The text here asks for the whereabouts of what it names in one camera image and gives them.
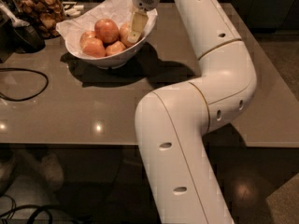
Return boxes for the black cable on table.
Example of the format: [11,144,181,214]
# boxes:
[0,67,50,103]

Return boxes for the red apple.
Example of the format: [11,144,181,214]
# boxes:
[106,41,126,56]
[79,31,95,44]
[94,19,119,44]
[120,22,134,48]
[81,37,106,58]

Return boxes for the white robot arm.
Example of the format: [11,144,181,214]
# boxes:
[129,0,257,224]

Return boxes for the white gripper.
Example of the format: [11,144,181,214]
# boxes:
[127,0,161,43]

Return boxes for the glass jar of chips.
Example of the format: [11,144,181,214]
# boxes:
[13,0,65,39]

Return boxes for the white shoe under table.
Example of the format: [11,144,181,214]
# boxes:
[18,149,65,191]

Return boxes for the white ceramic bowl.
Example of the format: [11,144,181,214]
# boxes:
[56,0,158,69]

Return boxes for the small white items on table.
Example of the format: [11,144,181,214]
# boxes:
[64,4,84,17]

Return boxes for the white paper liner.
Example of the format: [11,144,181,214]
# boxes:
[56,0,158,61]

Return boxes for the black cables on floor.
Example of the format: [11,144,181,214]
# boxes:
[0,194,94,224]

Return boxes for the black appliance with handle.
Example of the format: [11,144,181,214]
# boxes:
[0,1,45,53]

